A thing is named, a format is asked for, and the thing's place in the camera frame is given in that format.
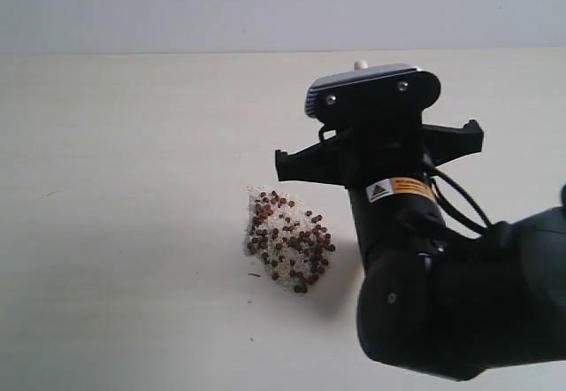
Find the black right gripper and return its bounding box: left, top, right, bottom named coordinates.
left=273, top=114, right=486, bottom=197

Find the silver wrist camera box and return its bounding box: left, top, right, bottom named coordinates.
left=304, top=64, right=441, bottom=126

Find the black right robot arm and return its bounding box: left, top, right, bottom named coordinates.
left=275, top=119, right=565, bottom=381

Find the black camera cable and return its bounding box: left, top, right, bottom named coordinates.
left=317, top=125, right=494, bottom=240

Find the brown beans and rice pile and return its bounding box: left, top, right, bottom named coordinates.
left=243, top=187, right=337, bottom=295

